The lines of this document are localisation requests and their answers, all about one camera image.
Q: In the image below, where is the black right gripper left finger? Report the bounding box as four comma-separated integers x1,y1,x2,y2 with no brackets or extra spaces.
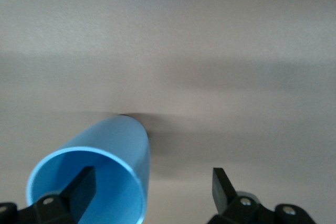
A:
0,166,97,224

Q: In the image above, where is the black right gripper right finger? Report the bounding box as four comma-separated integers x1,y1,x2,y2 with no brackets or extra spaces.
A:
209,167,316,224

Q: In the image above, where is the blue plastic cup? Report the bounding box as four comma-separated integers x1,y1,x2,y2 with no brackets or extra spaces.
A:
25,115,152,224

